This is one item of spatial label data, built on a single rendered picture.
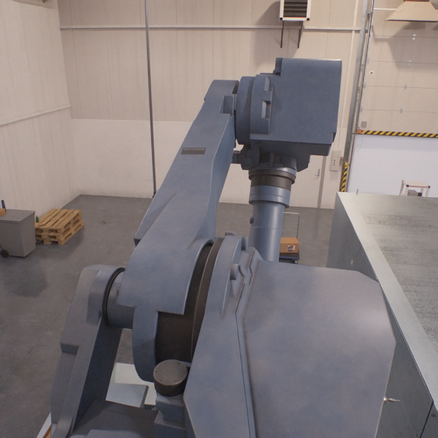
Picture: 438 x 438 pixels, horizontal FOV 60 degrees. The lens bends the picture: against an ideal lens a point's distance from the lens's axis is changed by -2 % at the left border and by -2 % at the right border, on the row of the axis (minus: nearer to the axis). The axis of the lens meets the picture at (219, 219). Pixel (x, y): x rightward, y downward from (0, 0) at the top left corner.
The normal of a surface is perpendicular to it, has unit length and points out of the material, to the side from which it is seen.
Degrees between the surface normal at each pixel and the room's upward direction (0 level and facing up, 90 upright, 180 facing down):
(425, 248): 0
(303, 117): 66
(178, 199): 6
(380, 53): 90
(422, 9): 81
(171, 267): 26
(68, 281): 0
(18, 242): 94
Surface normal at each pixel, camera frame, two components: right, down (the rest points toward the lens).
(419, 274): 0.01, -0.92
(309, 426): -0.04, -0.78
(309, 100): -0.19, -0.04
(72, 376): -0.15, -0.38
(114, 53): -0.12, 0.39
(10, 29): 0.99, 0.06
